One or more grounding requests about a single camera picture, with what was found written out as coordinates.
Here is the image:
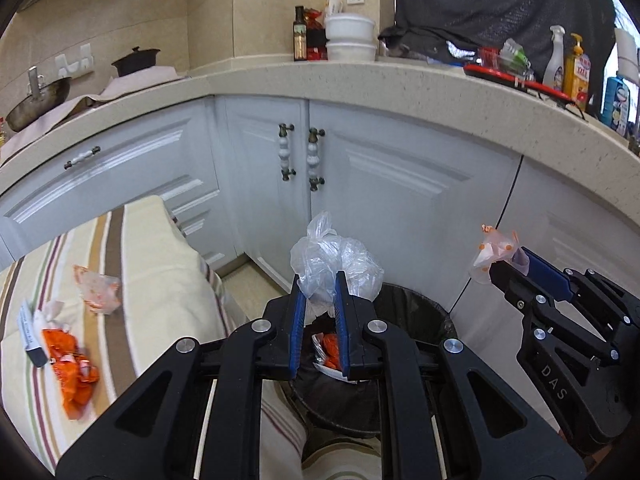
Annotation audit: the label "white wall hook rack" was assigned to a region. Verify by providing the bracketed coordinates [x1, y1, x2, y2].
[54, 43, 95, 78]

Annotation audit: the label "steel wok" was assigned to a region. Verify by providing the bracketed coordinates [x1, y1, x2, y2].
[5, 66, 72, 132]

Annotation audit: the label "white lidded bowl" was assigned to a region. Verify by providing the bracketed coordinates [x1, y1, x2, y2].
[326, 40, 377, 62]
[325, 14, 377, 43]

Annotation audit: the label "white cylinder container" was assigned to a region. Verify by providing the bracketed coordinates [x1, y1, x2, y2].
[614, 27, 640, 83]

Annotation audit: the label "striped tablecloth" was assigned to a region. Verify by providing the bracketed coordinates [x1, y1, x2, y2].
[0, 195, 396, 480]

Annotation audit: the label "clear wrapper with orange print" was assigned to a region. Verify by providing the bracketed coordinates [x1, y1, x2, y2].
[74, 265, 122, 316]

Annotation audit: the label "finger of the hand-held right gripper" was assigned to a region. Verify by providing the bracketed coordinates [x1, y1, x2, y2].
[489, 262, 622, 365]
[521, 247, 640, 333]

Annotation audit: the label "long drawer handle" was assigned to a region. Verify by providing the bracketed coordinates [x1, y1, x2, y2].
[64, 146, 102, 170]

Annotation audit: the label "blue and white bottle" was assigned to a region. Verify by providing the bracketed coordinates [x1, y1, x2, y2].
[600, 76, 630, 137]

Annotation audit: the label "white kitchen cabinet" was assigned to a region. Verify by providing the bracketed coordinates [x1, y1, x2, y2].
[0, 95, 640, 361]

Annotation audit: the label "clear plastic bag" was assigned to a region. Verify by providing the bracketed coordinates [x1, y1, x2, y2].
[290, 211, 385, 307]

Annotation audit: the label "black waste bin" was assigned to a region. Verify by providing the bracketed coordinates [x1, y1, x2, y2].
[287, 282, 458, 433]

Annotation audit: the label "dark oil bottle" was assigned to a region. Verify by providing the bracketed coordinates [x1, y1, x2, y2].
[293, 6, 308, 62]

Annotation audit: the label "black lidded pot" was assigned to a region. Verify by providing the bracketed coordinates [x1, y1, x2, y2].
[111, 46, 161, 78]

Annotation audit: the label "white cabinet door handle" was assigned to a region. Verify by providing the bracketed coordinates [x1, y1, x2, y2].
[306, 129, 326, 192]
[278, 123, 297, 181]

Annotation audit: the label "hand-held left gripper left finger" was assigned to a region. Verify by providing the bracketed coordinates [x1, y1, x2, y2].
[55, 274, 307, 480]

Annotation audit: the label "white stove cloth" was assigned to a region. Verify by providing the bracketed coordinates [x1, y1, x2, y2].
[0, 95, 108, 161]
[97, 66, 191, 106]

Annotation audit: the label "clear packet with green print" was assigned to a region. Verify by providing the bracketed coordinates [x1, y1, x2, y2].
[477, 38, 532, 78]

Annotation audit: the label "small clear orange-dotted wrapper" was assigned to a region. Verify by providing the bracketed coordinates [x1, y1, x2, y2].
[470, 224, 528, 286]

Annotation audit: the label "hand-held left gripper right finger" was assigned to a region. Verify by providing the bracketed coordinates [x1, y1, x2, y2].
[335, 271, 585, 480]

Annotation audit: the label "red food packets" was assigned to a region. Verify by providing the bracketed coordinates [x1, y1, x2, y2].
[305, 8, 328, 61]

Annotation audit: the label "red tray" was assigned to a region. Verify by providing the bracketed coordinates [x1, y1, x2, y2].
[463, 62, 576, 106]

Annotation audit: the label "small orange wrapper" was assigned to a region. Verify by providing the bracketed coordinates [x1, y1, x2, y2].
[322, 335, 343, 371]

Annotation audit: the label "large orange wrapper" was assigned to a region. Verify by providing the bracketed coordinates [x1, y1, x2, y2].
[41, 329, 101, 421]

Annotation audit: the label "dark grey cloth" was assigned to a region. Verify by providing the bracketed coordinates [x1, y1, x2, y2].
[378, 0, 618, 68]

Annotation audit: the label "yellow dish soap bottle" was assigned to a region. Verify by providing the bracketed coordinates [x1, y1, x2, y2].
[563, 33, 592, 106]

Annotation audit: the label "white spray bottle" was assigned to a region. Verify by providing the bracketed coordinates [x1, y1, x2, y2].
[542, 25, 567, 92]

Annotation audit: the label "crumpled white wrapper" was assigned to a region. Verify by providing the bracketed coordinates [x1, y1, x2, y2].
[34, 300, 67, 332]

